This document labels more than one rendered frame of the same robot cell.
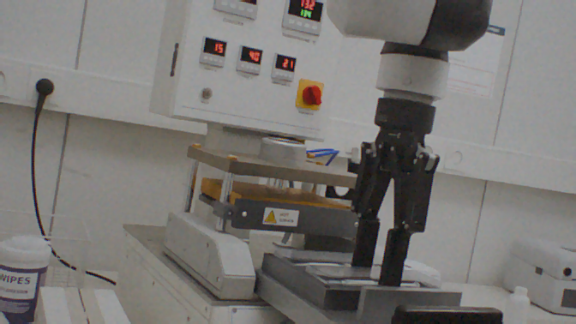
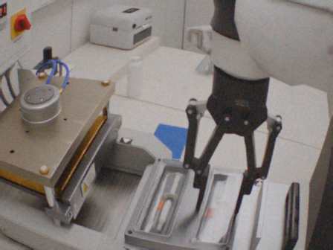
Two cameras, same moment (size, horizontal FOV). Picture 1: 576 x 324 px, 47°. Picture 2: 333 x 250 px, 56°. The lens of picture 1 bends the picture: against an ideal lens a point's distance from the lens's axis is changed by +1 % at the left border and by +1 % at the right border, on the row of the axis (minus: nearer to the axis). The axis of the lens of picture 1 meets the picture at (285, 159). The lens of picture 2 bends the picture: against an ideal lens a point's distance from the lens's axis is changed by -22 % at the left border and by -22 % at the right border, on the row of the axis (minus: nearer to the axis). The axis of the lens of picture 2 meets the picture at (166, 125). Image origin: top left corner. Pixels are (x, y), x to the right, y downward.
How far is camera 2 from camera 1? 0.72 m
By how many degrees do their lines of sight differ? 55
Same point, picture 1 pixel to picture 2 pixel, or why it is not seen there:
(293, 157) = (58, 109)
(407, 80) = not seen: hidden behind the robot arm
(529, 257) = (105, 23)
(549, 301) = (126, 45)
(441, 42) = not seen: hidden behind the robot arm
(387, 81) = (249, 71)
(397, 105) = (257, 90)
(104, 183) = not seen: outside the picture
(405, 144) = (256, 115)
